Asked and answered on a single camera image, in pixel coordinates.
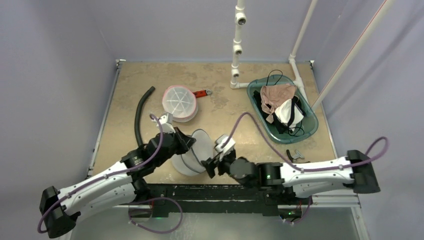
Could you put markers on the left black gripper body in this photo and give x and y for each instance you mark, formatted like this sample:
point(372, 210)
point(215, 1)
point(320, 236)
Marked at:
point(174, 149)

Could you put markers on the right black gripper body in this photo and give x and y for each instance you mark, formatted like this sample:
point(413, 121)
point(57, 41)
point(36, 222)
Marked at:
point(212, 164)

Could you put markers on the blue-trimmed white mesh laundry bag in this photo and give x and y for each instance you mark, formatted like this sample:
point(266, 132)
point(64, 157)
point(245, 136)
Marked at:
point(190, 163)

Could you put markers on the white bra with black straps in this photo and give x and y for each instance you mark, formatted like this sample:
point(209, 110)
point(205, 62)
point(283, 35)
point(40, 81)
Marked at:
point(291, 115)

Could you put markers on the pink bra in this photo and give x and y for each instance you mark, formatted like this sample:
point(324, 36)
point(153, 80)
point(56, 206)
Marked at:
point(274, 96)

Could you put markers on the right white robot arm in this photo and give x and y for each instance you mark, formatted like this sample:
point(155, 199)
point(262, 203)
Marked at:
point(353, 171)

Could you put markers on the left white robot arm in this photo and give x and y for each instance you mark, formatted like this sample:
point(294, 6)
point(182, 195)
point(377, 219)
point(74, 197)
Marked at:
point(120, 184)

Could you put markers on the pink-trimmed white mesh laundry bag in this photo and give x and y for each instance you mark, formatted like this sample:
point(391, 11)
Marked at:
point(180, 102)

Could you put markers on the teal transparent plastic bin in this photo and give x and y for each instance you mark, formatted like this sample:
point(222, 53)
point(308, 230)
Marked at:
point(310, 121)

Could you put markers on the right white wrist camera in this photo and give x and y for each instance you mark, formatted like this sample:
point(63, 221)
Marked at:
point(224, 145)

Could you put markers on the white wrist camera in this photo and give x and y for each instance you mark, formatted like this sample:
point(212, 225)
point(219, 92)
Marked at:
point(224, 145)
point(165, 123)

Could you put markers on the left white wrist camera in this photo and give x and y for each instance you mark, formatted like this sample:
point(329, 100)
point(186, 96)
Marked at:
point(165, 123)

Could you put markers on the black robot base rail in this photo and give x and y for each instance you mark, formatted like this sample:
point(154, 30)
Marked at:
point(162, 199)

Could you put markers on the red handled tool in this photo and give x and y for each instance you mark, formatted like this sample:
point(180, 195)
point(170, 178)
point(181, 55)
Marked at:
point(202, 93)

